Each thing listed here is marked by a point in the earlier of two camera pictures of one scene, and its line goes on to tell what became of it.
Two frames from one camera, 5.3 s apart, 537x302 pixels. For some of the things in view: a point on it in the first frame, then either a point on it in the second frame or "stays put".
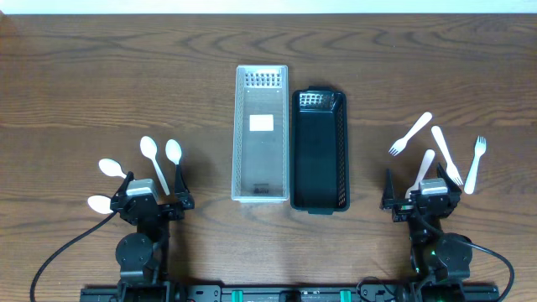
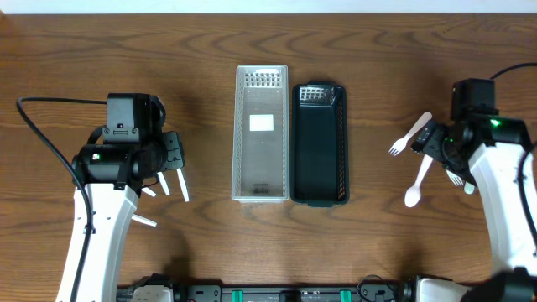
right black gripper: x=405 y=210 -> x=431 y=141
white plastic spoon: x=427 y=162 stays put
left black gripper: x=157 y=209 -> x=172 y=151
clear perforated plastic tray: x=260 y=152 stays put
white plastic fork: x=401 y=143 stays put
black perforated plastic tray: x=320 y=150 stays put
